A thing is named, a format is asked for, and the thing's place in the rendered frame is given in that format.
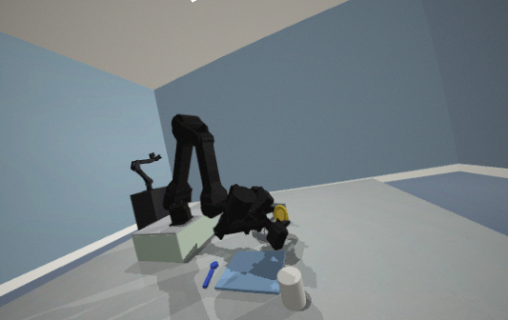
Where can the yellow plate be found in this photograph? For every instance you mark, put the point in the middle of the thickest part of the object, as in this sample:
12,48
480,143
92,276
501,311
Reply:
281,213

